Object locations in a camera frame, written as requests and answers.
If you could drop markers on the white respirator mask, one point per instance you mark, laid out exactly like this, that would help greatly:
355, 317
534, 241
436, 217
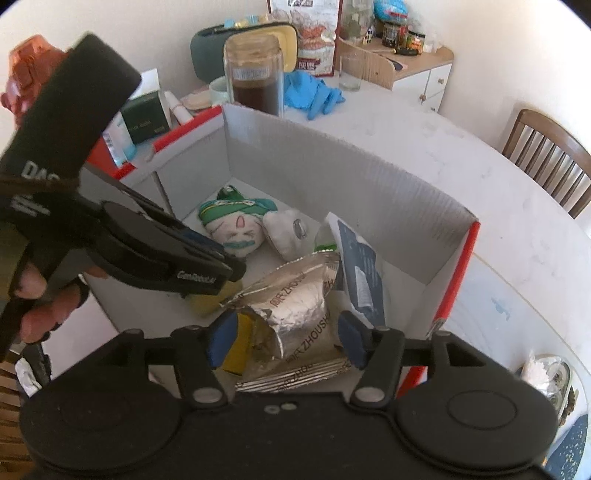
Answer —
282, 236

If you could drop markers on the silver foil snack packet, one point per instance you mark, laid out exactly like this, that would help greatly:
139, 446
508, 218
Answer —
295, 314

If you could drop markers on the yellow and green tissue box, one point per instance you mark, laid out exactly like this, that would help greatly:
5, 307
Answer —
210, 50

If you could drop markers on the green hat plush doll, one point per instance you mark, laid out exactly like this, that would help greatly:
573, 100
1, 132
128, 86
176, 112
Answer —
235, 228

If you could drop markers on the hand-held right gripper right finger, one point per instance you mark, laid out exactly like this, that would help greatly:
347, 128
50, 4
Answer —
353, 339

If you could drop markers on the wooden chair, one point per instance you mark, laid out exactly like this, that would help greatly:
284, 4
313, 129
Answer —
9, 406
549, 152

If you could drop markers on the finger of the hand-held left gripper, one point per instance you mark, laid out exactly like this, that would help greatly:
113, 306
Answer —
203, 240

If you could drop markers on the light blue oval case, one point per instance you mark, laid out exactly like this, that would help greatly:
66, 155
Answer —
565, 392

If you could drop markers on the teal and white carton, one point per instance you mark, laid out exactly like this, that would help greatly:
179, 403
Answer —
119, 141

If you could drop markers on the blue and white packet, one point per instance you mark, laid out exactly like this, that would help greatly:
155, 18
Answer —
360, 263

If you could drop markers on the yellow cardboard box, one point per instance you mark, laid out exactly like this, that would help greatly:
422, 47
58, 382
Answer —
241, 350

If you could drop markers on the clear plastic bag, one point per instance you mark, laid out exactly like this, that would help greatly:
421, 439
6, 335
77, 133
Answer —
538, 374

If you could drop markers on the red printed bag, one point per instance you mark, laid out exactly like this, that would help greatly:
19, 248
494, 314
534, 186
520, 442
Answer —
316, 41

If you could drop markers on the blue round toy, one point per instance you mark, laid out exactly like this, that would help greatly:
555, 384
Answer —
390, 9

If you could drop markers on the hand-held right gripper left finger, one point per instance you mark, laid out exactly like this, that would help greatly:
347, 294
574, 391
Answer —
222, 339

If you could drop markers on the white mug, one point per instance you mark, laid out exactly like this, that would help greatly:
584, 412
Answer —
218, 91

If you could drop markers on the dark green box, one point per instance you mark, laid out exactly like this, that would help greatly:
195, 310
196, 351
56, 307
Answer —
147, 117

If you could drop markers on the white and wood sideboard cabinet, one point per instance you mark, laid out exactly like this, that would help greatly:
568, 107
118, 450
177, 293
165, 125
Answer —
429, 78

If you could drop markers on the orange translucent toy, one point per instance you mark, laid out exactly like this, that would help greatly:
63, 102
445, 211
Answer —
25, 69

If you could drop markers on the person's left hand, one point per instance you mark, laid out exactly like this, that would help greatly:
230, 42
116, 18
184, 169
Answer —
41, 318

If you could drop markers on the clear drinking glass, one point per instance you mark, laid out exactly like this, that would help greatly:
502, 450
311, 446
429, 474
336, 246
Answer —
351, 71

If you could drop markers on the red and white cardboard box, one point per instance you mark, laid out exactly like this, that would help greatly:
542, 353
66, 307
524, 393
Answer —
323, 175

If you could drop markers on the blue rubber gloves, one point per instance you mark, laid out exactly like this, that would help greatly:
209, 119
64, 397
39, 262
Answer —
314, 94

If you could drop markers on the wooden desktop shelf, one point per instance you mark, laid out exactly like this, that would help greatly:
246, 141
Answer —
374, 64

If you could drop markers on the glass jar of dark liquid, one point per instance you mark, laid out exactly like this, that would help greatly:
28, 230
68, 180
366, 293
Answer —
256, 92

